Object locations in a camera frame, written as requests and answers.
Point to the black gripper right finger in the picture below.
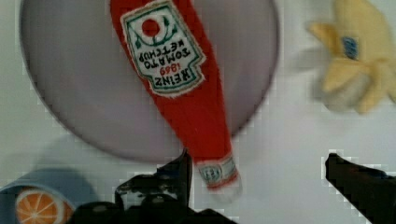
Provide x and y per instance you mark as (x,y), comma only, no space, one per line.
(371,191)

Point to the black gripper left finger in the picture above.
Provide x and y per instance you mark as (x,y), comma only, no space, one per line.
(159,198)

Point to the red plush ketchup bottle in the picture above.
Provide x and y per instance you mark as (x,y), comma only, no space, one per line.
(166,44)

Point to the orange slice toy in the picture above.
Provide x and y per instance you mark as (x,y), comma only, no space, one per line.
(38,206)

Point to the yellow plush banana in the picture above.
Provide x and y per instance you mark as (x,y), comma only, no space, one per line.
(362,70)

